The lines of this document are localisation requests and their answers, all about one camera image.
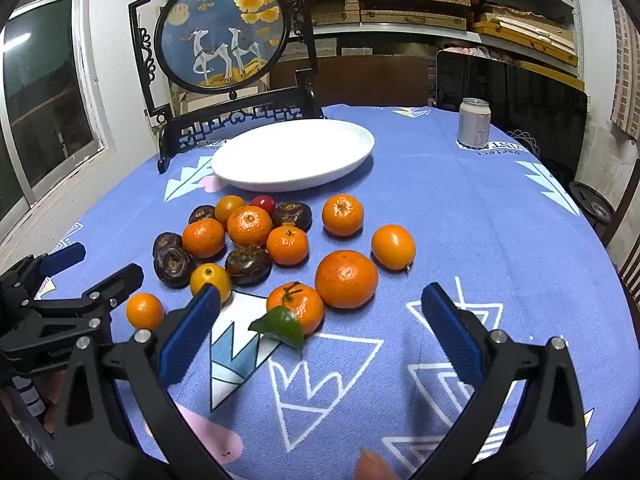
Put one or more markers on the mandarin orange with leaf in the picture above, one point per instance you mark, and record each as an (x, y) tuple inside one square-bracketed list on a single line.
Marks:
[(300, 305)]

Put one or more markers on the person's right hand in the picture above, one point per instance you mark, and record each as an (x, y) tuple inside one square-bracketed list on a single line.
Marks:
[(375, 467)]

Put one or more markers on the dark water chestnut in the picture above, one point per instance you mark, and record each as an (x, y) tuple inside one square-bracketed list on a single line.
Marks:
[(292, 215), (173, 266), (165, 241), (201, 214), (248, 264)]

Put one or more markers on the brown wooden cabinet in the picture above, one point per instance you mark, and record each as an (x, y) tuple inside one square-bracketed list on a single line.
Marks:
[(360, 80)]

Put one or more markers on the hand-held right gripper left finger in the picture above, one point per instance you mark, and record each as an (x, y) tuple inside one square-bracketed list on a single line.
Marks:
[(192, 330)]

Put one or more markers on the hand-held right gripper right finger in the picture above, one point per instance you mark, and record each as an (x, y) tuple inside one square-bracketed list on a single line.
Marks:
[(450, 332)]

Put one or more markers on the blue printed tablecloth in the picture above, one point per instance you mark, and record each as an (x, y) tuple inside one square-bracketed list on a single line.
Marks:
[(450, 220)]

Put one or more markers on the large mandarin orange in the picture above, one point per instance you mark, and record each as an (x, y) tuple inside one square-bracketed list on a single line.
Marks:
[(346, 279)]

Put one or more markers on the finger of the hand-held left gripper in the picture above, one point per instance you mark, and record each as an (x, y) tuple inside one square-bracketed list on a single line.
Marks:
[(65, 256), (122, 277)]

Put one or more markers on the wooden chair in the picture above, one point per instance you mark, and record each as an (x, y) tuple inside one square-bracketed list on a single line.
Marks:
[(631, 260)]

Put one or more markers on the black round disc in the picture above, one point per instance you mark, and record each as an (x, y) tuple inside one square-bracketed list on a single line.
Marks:
[(592, 202)]

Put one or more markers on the black glossy panel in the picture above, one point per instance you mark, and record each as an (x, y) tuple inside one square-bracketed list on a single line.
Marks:
[(525, 100)]

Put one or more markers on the red cherry tomato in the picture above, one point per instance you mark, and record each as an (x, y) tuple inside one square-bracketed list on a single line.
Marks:
[(264, 203)]

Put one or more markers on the small round kumquat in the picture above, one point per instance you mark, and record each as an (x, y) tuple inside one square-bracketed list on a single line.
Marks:
[(145, 311), (227, 206)]

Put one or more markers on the window with white frame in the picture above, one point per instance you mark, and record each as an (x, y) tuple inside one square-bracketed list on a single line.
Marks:
[(40, 90)]

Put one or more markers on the smooth oval kumquat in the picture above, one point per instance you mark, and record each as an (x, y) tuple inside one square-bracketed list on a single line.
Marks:
[(393, 247)]

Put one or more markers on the white metal shelf rack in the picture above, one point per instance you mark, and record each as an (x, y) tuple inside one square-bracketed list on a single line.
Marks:
[(390, 35)]

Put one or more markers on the small white cup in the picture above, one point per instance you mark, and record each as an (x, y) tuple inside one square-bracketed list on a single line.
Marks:
[(474, 125)]

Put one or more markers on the yellowish kumquat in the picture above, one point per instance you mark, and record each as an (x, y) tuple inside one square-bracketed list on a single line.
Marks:
[(207, 276)]

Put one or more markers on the white oval plate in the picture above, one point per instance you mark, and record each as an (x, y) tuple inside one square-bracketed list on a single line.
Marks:
[(295, 152)]

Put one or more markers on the black chair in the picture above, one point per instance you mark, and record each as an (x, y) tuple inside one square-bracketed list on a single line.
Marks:
[(220, 35)]

